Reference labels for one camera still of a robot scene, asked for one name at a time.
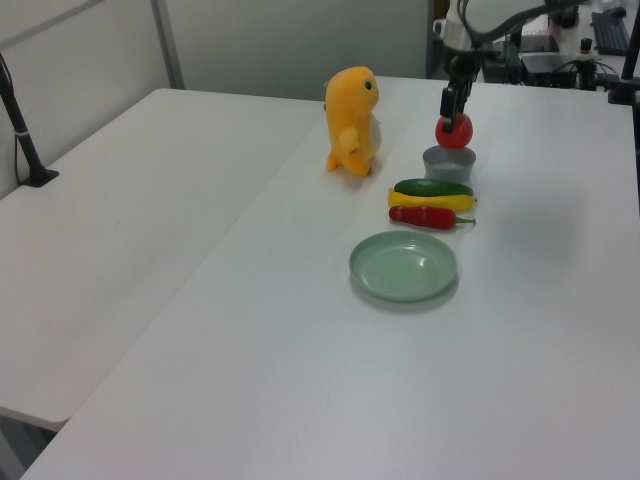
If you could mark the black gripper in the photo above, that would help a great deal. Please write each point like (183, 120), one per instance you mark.
(462, 65)

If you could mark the red tomato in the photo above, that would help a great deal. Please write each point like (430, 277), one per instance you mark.
(460, 134)

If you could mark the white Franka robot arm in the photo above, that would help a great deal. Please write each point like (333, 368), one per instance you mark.
(452, 30)

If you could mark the small gray cup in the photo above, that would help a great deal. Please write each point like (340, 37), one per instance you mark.
(450, 167)

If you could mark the green cucumber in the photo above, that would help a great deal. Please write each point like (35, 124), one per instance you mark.
(432, 187)

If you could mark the black electronics box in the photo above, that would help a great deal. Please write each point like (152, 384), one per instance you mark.
(545, 67)

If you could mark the yellow banana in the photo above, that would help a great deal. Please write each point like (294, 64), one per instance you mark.
(430, 201)

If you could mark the orange plush toy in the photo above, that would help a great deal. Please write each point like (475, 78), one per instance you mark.
(350, 115)

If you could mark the red chili pepper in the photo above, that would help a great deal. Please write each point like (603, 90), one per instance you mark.
(425, 217)

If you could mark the black keyboard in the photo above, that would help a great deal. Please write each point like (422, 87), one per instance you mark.
(611, 32)

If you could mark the pale green plate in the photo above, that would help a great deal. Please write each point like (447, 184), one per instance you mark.
(402, 267)

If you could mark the black pole stand with clamp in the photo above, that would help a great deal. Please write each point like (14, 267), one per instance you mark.
(25, 145)

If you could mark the black camera stand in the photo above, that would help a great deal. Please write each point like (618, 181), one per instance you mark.
(627, 65)

